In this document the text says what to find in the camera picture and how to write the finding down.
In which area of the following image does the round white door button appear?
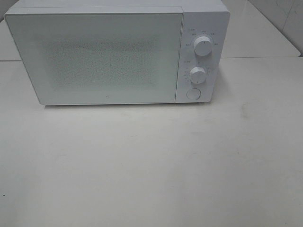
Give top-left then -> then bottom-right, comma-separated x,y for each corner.
186,88 -> 201,100

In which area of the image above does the white microwave knob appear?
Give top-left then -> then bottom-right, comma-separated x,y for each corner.
193,35 -> 213,56
189,67 -> 207,84

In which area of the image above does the white microwave door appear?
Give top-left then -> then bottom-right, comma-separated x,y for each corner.
6,13 -> 182,105

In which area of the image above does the white microwave oven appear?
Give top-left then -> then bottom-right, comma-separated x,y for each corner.
4,0 -> 230,105

